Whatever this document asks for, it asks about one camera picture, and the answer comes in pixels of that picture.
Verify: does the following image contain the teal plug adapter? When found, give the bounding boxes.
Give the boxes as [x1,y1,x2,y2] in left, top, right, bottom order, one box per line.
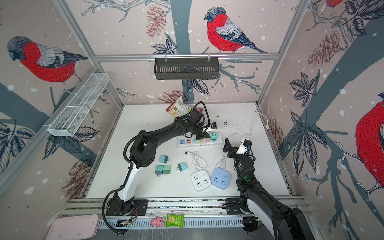
[155,165,164,176]
[159,155,169,164]
[210,133,218,142]
[176,162,188,172]

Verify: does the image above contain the white multicolour power strip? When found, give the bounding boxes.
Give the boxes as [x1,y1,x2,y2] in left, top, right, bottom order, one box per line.
[177,133,223,148]

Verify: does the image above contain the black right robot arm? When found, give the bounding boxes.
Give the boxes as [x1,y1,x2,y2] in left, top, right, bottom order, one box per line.
[223,138,315,240]

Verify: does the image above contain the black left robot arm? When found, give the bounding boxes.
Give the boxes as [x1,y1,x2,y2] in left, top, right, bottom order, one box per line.
[102,101,211,217]

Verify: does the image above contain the green plug adapter front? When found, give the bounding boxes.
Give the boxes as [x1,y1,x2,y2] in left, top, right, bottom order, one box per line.
[163,165,171,176]

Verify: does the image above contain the teal plug adapter front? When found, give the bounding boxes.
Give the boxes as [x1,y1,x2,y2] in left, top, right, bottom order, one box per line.
[155,165,164,176]

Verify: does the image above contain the blue square power socket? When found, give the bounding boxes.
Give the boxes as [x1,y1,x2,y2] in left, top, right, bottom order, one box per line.
[211,168,231,190]

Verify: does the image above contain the red white chips bag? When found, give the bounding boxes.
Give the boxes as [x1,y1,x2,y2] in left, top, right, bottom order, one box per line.
[166,97,193,118]

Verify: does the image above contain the white square power socket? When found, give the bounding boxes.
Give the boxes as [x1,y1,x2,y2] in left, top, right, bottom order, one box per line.
[191,170,212,192]

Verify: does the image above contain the green snack packet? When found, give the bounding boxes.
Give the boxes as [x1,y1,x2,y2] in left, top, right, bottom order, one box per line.
[166,214,184,228]

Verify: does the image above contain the pink toy pig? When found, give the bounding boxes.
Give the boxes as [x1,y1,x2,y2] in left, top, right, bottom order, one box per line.
[150,216,166,228]

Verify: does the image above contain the pink tray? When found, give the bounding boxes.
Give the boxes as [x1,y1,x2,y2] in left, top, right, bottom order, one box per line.
[46,215,101,240]

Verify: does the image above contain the blue socket white cable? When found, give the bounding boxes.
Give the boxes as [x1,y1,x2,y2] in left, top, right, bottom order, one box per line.
[215,155,230,169]

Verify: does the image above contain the power strip white cable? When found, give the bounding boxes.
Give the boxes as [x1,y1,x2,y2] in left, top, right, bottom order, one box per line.
[221,110,271,139]

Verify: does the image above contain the black hanging wire basket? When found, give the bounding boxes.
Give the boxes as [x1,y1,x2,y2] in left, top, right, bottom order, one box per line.
[154,58,220,80]

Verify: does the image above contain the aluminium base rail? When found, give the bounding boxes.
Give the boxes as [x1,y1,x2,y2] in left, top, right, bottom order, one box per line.
[59,196,312,230]

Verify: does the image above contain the white wire mesh shelf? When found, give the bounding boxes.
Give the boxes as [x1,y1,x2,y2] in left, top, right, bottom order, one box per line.
[48,73,110,137]

